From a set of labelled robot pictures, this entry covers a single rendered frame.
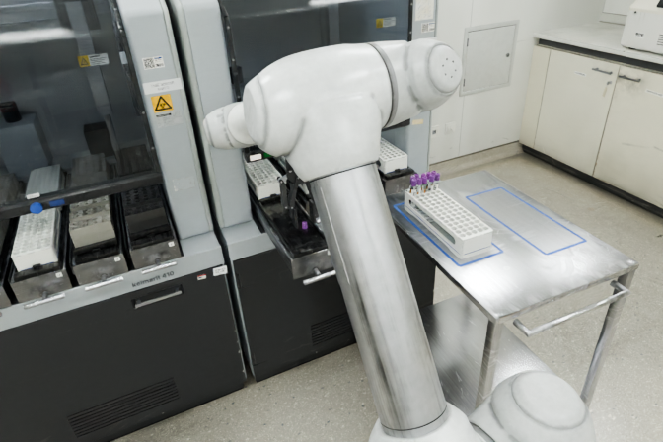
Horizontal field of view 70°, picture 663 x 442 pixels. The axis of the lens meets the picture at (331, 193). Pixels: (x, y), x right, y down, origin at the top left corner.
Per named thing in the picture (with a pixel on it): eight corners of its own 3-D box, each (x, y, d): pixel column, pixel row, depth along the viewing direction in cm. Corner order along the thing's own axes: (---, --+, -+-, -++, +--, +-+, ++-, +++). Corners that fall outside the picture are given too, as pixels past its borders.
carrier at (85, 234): (115, 233, 143) (110, 216, 140) (116, 237, 141) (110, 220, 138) (74, 245, 139) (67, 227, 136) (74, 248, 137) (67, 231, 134)
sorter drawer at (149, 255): (120, 178, 195) (114, 159, 190) (155, 171, 200) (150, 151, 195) (136, 279, 137) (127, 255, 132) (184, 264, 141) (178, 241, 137)
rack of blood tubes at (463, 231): (403, 207, 148) (404, 189, 145) (430, 199, 151) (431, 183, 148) (460, 259, 124) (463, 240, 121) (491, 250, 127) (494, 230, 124)
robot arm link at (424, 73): (404, 43, 83) (335, 55, 78) (473, 14, 67) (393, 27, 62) (417, 117, 85) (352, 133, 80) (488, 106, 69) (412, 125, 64)
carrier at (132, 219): (168, 220, 148) (163, 203, 145) (169, 223, 146) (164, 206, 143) (128, 230, 144) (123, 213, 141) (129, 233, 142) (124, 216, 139)
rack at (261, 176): (236, 169, 182) (234, 154, 179) (260, 163, 185) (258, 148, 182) (258, 202, 158) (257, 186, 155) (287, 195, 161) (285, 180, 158)
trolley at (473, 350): (370, 365, 196) (368, 194, 156) (462, 330, 211) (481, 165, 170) (471, 528, 142) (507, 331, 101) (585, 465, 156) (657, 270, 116)
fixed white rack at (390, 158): (347, 148, 194) (346, 133, 191) (369, 142, 197) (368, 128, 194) (384, 177, 170) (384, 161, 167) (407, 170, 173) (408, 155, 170)
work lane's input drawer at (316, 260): (232, 182, 187) (228, 161, 183) (264, 174, 192) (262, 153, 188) (298, 290, 129) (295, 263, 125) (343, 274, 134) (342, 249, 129)
